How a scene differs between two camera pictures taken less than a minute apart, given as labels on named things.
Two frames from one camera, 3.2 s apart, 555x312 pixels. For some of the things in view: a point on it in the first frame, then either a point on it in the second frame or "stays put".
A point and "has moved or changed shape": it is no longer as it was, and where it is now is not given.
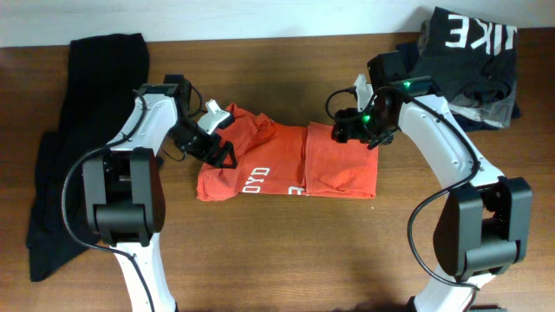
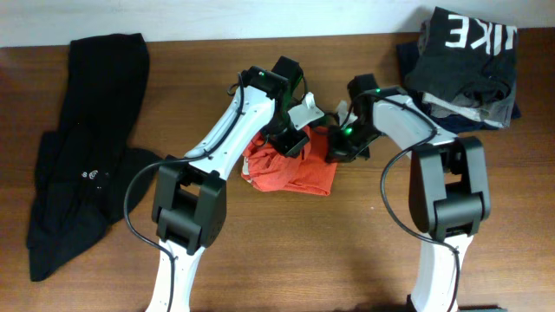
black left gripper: (205, 151) -> (292, 143)
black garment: (103, 73) stays put
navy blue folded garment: (410, 50) stays put
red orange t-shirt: (275, 158) has moved or changed shape
